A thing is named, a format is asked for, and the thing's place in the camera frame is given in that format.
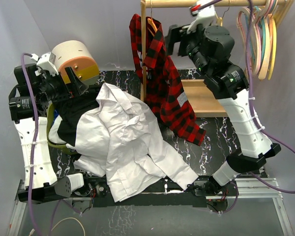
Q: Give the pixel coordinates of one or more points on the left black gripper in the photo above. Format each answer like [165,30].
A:
[75,86]

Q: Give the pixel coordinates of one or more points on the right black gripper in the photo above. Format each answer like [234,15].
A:
[174,36]

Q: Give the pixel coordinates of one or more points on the white button-up shirt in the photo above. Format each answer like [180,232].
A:
[121,140]

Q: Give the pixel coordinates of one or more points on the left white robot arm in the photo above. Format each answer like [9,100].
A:
[28,104]

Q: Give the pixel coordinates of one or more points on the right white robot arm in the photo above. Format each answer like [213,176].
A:
[210,48]

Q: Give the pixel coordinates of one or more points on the orange wooden hanger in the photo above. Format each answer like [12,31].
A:
[153,28]

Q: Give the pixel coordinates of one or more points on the thin natural wooden hanger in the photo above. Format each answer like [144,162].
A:
[219,20]

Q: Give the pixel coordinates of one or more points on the red black plaid shirt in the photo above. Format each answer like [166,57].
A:
[165,93]

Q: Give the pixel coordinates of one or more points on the teal wooden hanger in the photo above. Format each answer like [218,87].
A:
[260,37]

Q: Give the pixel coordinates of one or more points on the natural wide wooden hanger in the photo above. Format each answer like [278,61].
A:
[266,49]

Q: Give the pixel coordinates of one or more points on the yellow wooden hanger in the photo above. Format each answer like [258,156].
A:
[273,49]

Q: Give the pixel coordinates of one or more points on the black garment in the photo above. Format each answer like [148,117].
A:
[70,112]

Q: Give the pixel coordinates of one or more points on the cream cylinder with coloured lid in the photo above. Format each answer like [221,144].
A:
[75,54]

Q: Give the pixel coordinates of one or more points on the wooden clothes rack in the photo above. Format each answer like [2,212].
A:
[200,98]

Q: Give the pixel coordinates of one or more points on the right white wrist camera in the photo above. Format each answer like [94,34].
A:
[203,16]

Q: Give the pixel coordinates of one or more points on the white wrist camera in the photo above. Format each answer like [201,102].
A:
[203,16]
[46,62]

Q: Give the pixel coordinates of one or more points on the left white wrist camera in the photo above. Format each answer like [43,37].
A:
[46,62]

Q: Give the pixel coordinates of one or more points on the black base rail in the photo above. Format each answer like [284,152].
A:
[164,192]

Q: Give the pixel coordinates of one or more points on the aluminium table frame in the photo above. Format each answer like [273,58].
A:
[259,210]

